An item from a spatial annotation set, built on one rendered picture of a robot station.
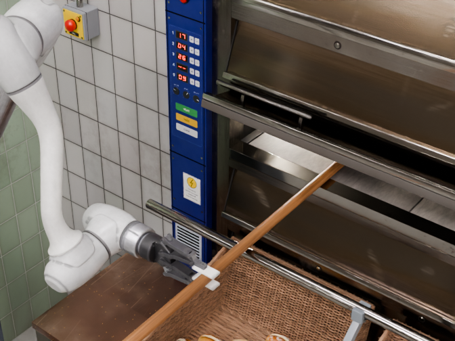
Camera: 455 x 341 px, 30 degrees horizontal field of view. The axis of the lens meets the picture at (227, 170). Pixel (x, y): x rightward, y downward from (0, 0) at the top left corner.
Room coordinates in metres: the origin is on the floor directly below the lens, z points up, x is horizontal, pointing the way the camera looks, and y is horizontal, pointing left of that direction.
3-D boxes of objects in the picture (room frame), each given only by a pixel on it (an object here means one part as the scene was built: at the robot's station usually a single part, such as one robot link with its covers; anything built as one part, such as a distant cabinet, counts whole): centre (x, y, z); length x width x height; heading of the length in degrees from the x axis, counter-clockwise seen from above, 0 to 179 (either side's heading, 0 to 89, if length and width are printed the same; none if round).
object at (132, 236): (1.78, 0.24, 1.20); 0.09 x 0.06 x 0.09; 143
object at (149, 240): (1.74, 0.18, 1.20); 0.09 x 0.07 x 0.08; 53
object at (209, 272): (1.65, 0.05, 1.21); 0.07 x 0.03 x 0.01; 53
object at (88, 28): (2.61, 0.50, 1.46); 0.10 x 0.07 x 0.10; 53
